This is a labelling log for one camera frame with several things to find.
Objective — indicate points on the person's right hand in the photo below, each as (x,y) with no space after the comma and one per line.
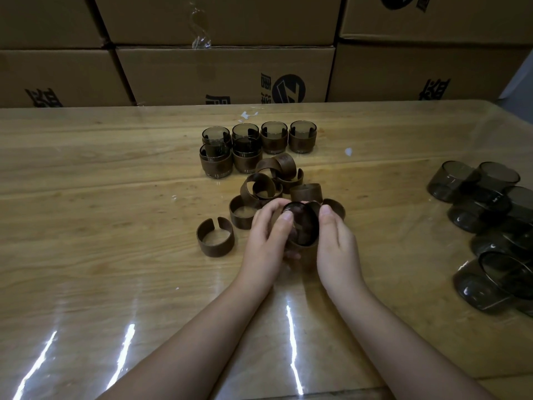
(339,258)

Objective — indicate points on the person's left hand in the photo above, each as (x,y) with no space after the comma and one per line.
(264,254)

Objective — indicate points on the smoky tinted glass cup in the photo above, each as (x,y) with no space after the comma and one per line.
(302,126)
(215,150)
(274,126)
(216,132)
(304,224)
(245,129)
(247,145)

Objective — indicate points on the pile of brown sleeve rings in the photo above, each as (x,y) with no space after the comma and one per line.
(287,162)

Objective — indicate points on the cluster of smoky glass cups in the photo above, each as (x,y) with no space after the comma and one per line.
(479,204)

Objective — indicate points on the person's right forearm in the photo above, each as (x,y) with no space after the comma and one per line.
(408,354)

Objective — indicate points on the person's left forearm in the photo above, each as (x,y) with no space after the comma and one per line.
(187,349)

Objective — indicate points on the white paper scrap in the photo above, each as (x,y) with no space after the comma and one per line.
(245,115)

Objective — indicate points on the stack of brown cardboard boxes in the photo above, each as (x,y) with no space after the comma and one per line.
(225,74)

